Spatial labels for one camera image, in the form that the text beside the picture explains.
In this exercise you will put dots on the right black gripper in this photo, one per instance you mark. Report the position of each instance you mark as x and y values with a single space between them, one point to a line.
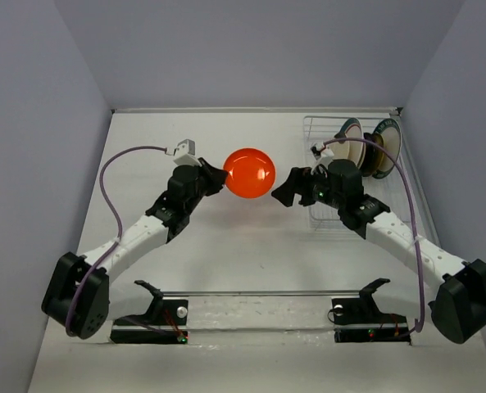
298 182

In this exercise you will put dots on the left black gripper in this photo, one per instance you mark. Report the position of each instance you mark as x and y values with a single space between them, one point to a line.
216 178

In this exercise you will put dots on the orange plate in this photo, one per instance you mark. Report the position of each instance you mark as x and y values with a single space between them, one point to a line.
251 173

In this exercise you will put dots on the cream plate black brush mark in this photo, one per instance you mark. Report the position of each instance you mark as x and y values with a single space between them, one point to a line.
341 148

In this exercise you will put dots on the white plate teal red rim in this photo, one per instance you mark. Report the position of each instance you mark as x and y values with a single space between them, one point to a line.
352 130

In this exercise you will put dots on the brown yellow patterned plate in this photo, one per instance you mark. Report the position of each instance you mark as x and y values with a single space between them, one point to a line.
376 155

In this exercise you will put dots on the white plate dark green rim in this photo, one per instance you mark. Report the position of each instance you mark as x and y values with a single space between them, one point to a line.
389 131

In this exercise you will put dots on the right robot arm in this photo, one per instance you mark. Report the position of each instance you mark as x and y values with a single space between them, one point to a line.
458 309

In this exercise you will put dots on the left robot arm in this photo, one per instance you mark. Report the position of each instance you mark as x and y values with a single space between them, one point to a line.
78 295

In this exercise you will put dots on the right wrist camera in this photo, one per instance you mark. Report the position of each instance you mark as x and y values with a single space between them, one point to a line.
323 156

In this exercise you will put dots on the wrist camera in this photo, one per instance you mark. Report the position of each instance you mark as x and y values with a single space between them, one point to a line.
323 156
182 150

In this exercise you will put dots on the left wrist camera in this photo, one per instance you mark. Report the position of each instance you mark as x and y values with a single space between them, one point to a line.
182 150

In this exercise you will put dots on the white wire dish rack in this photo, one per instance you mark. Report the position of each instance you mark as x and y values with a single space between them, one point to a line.
389 190

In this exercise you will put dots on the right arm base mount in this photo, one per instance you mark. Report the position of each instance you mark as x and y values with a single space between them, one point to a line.
355 321

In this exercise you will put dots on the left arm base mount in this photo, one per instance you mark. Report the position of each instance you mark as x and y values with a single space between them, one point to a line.
165 326

